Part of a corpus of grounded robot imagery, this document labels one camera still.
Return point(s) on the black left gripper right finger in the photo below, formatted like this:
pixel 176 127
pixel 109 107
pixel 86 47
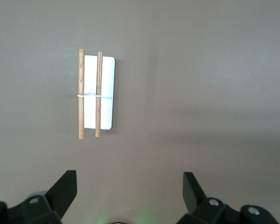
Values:
pixel 191 191

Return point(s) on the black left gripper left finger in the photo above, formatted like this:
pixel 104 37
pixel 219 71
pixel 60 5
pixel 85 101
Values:
pixel 63 191

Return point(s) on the white rack with wooden bars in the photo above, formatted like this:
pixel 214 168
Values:
pixel 107 77

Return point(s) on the brown table cover mat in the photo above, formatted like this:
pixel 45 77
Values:
pixel 200 93

